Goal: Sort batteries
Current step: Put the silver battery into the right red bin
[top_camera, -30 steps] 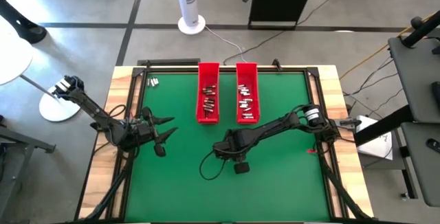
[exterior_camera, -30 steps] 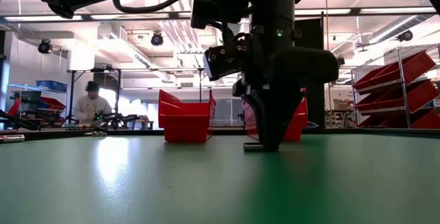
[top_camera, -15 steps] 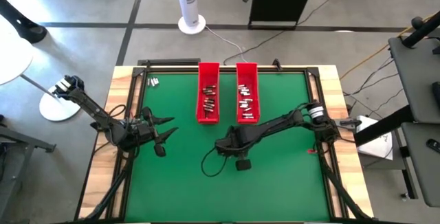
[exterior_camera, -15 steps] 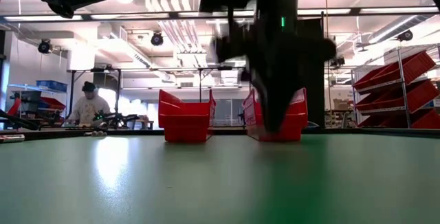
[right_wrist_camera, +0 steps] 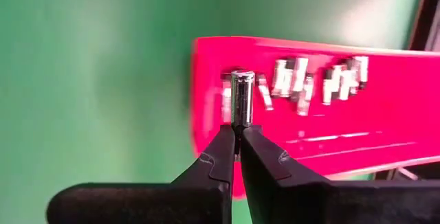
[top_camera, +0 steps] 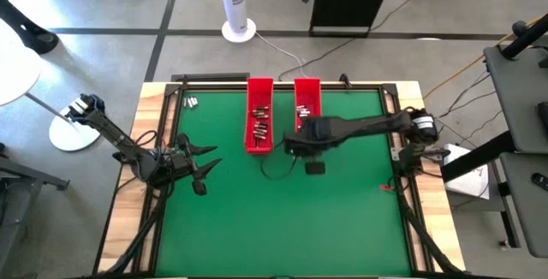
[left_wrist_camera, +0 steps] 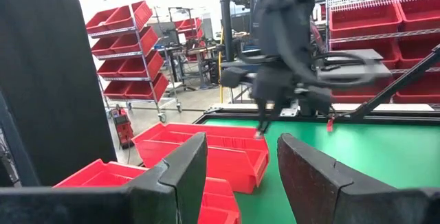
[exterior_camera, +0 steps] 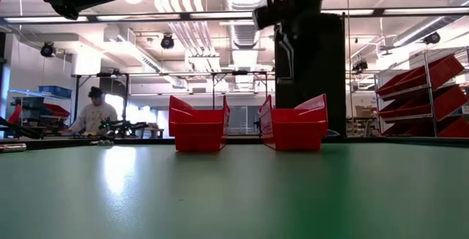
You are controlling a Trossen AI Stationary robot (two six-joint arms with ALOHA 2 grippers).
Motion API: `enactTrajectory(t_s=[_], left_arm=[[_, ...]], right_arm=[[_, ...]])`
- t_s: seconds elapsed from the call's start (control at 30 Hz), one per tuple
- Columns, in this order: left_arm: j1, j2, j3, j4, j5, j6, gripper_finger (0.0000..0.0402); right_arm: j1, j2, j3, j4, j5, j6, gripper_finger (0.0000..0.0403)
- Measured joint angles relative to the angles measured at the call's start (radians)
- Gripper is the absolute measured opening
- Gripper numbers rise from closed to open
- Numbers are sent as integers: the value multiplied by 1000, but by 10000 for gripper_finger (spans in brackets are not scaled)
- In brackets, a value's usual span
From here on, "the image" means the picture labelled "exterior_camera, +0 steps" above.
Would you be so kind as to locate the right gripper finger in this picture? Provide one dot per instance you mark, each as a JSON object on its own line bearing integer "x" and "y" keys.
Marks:
{"x": 287, "y": 59}

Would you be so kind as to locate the red plastic bin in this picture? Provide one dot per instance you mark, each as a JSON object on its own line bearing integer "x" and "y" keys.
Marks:
{"x": 298, "y": 134}
{"x": 198, "y": 136}

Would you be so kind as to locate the black background robot arm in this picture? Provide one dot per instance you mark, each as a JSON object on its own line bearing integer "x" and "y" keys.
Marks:
{"x": 122, "y": 125}
{"x": 258, "y": 126}

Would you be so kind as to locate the tall black cabinet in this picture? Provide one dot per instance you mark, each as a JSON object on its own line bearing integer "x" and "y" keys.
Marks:
{"x": 322, "y": 77}

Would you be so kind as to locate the ceiling light strip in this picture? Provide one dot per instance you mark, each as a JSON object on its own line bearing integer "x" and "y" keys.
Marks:
{"x": 44, "y": 19}
{"x": 348, "y": 12}
{"x": 220, "y": 14}
{"x": 417, "y": 11}

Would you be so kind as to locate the cardboard box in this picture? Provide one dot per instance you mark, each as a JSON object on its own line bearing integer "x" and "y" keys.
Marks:
{"x": 362, "y": 111}

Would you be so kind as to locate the green table mat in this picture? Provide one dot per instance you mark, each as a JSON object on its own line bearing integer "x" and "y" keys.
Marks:
{"x": 234, "y": 195}

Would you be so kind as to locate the red shelf bin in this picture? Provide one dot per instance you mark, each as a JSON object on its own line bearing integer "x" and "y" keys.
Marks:
{"x": 439, "y": 70}
{"x": 458, "y": 129}
{"x": 447, "y": 101}

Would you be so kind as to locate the person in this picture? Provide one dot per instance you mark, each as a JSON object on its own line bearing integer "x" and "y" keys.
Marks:
{"x": 93, "y": 116}

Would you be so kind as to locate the blue storage bin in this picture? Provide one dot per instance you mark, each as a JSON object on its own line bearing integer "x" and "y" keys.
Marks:
{"x": 55, "y": 91}

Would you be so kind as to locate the red and black cart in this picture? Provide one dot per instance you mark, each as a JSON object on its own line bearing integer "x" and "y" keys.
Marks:
{"x": 55, "y": 111}

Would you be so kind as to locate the black slanted bar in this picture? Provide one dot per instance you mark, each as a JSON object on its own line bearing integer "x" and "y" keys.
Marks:
{"x": 22, "y": 131}

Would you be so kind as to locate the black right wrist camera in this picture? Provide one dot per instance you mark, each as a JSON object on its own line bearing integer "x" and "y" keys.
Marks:
{"x": 269, "y": 17}

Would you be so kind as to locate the silver round ventilation duct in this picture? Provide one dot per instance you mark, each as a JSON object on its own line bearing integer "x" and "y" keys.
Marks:
{"x": 421, "y": 30}
{"x": 243, "y": 37}

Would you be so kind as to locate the black ceiling camera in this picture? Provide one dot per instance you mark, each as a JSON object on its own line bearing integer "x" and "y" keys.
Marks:
{"x": 48, "y": 49}
{"x": 167, "y": 42}
{"x": 360, "y": 66}
{"x": 432, "y": 38}

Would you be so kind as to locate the black frame workstation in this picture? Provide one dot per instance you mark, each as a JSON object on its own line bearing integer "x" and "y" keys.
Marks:
{"x": 213, "y": 85}
{"x": 126, "y": 85}

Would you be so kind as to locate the black aluminium table frame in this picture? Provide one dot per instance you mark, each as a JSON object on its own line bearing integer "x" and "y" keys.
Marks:
{"x": 249, "y": 140}

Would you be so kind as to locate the white rectangular ceiling duct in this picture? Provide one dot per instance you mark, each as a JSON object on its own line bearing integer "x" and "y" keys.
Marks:
{"x": 139, "y": 54}

